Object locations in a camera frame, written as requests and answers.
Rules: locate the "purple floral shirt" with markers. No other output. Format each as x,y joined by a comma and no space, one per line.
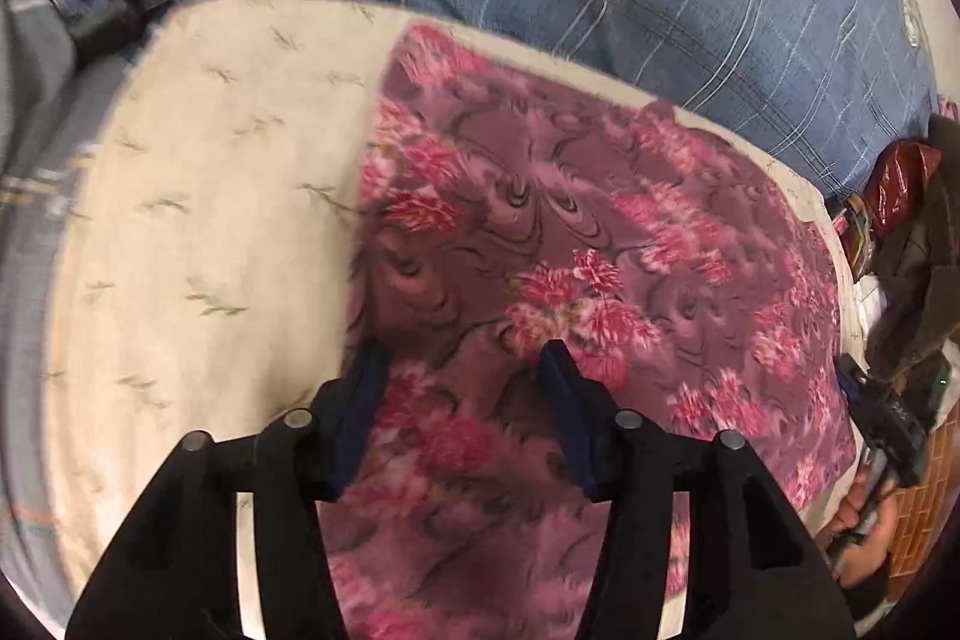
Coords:
562,220

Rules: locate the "person's right hand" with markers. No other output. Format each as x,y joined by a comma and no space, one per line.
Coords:
874,535

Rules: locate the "brown fuzzy garment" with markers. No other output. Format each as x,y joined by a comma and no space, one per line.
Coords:
922,280

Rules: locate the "grey striped bedsheet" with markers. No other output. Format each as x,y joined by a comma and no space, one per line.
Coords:
30,310

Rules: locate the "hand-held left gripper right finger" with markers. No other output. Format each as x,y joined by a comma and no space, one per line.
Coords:
574,430

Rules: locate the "red plastic bag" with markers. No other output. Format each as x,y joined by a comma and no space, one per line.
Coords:
904,183

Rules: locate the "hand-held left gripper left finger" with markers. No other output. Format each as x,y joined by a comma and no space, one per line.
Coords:
360,422

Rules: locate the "cream leaf print blanket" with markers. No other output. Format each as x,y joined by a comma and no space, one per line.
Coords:
210,197

